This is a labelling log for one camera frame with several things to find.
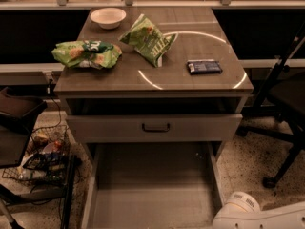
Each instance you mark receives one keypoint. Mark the grey drawer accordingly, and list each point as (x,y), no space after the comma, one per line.
(153,186)
(153,128)

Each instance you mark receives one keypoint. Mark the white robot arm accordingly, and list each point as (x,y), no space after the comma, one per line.
(242,211)

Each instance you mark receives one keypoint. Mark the grey drawer cabinet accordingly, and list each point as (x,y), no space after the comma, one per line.
(195,94)

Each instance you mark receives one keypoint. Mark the dark blue snack bar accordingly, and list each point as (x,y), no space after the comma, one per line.
(203,67)

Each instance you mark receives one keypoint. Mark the upright green chip bag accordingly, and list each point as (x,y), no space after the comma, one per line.
(148,40)

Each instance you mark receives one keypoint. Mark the crumpled green chip bag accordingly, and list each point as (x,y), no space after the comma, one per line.
(87,54)

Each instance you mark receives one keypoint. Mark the white ceramic bowl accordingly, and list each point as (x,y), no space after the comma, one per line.
(108,18)

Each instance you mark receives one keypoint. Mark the black office chair right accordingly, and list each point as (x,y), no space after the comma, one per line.
(288,96)

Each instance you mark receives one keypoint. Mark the black chair left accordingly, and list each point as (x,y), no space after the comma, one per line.
(18,115)

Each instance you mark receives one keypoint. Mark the wire basket with items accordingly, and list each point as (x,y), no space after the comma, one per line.
(46,158)

